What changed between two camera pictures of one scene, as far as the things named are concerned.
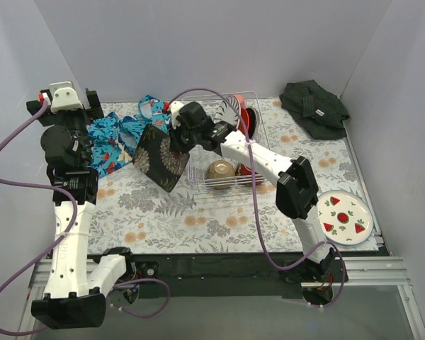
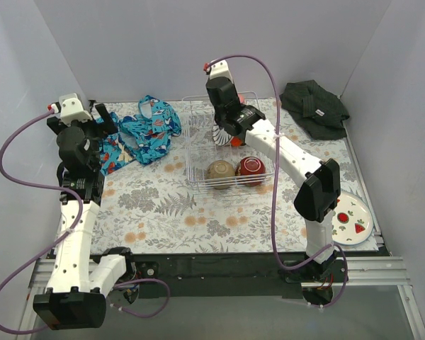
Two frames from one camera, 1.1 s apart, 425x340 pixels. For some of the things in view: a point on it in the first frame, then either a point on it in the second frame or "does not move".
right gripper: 179,140 -> 219,118
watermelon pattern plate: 344,218 does not move
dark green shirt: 320,111 does not move
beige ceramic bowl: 220,169 does not move
